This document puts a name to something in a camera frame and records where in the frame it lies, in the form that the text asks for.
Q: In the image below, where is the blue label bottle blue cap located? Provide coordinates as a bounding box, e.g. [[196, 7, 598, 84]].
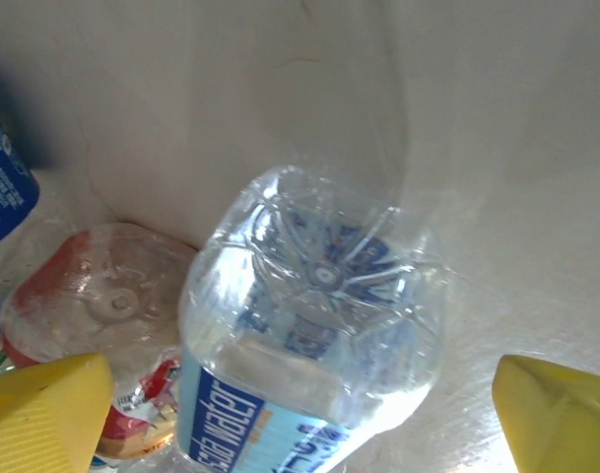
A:
[[0, 96, 40, 253]]

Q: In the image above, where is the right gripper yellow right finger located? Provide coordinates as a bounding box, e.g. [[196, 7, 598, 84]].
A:
[[491, 353, 600, 473]]

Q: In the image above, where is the square soda water bottle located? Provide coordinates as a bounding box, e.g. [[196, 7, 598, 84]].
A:
[[173, 165, 451, 473]]

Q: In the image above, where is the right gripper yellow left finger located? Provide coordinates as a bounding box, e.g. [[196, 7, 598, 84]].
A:
[[0, 352, 116, 473]]

